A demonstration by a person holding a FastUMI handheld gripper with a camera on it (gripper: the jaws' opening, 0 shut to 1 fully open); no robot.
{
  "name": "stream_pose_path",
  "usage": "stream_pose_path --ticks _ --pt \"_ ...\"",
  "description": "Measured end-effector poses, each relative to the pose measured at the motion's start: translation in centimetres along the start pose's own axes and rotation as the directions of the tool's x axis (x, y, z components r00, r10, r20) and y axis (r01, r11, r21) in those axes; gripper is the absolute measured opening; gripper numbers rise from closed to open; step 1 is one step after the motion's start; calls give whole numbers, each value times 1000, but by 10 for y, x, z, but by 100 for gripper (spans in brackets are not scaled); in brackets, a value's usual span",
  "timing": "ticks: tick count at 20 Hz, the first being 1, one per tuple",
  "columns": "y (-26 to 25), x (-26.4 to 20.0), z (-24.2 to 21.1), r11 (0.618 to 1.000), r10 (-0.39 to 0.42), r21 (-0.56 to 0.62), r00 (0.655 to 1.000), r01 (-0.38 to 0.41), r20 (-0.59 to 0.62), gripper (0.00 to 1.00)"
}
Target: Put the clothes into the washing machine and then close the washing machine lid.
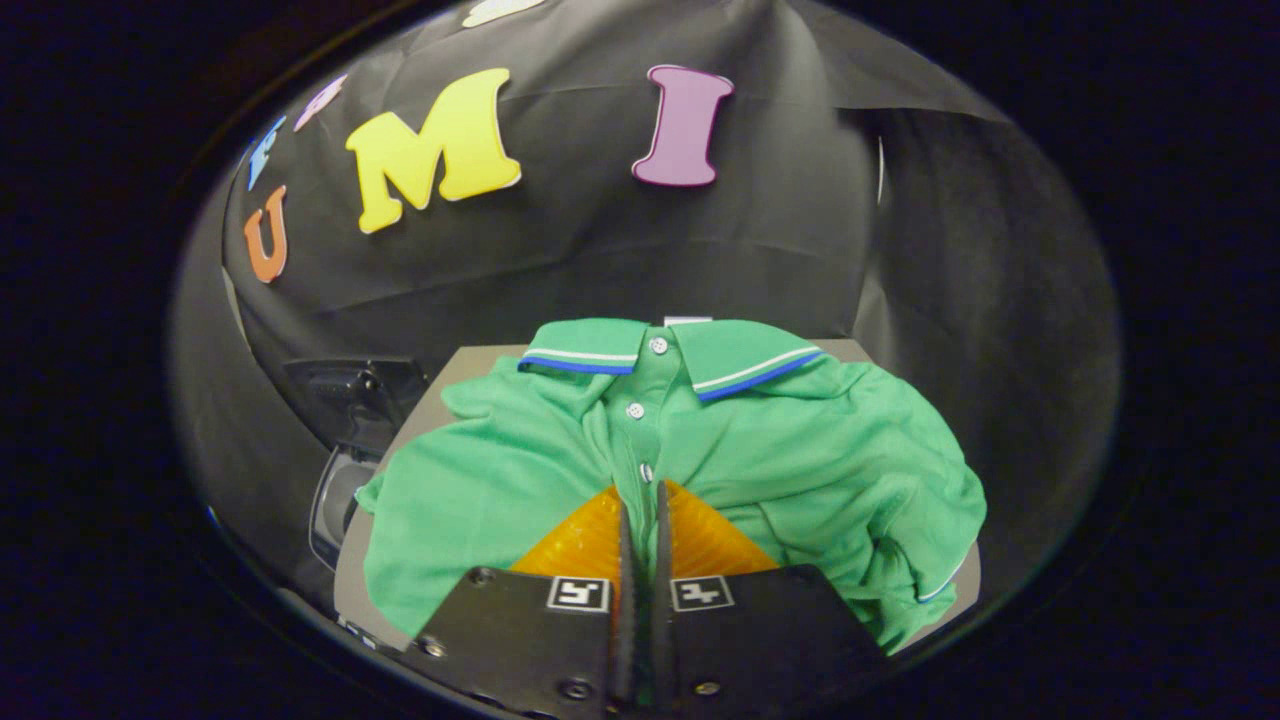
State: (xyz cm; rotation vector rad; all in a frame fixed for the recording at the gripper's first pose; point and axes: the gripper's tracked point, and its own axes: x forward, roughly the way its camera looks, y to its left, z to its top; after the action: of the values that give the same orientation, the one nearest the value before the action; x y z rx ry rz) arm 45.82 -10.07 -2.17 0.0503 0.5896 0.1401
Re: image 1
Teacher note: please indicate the black backdrop cloth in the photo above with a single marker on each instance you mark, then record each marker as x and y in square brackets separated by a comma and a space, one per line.
[600, 250]

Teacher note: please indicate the green polo shirt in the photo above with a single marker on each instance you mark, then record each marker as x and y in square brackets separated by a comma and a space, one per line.
[800, 460]

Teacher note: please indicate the beige cabinet with grey top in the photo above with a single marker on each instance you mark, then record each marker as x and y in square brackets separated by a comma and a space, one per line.
[470, 368]

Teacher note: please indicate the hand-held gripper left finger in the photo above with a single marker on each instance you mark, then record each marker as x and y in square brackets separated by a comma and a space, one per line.
[626, 640]

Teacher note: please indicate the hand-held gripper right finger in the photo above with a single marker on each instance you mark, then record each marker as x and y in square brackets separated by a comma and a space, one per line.
[660, 640]

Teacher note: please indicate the dark washing machine lid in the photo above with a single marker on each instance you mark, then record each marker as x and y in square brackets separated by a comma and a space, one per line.
[350, 395]

